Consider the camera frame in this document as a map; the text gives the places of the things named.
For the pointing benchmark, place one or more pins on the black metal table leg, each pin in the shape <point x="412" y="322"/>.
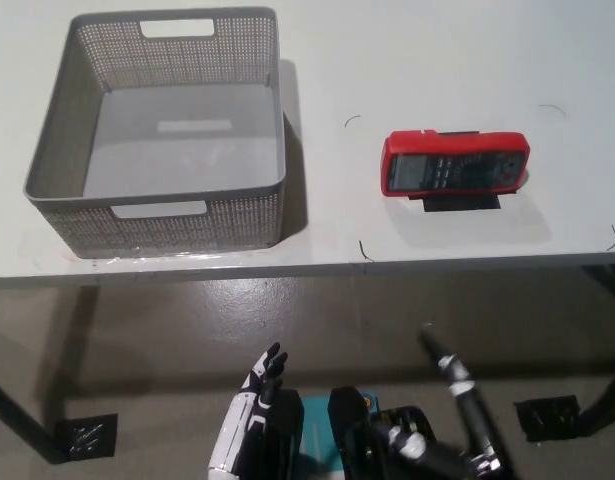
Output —
<point x="22" y="420"/>
<point x="607" y="395"/>

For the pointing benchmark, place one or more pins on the red digital multimeter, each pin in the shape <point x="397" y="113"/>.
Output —
<point x="407" y="145"/>

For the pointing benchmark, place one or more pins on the black teal robot torso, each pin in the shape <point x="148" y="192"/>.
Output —
<point x="347" y="425"/>

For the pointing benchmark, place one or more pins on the grey perforated plastic basket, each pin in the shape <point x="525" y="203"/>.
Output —
<point x="77" y="150"/>

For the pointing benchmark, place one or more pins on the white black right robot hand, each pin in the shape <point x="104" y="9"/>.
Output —
<point x="469" y="410"/>

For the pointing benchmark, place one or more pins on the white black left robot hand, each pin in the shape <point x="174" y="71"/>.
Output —
<point x="239" y="425"/>

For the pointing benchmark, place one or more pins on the black tape patch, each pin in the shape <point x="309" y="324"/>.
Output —
<point x="462" y="204"/>

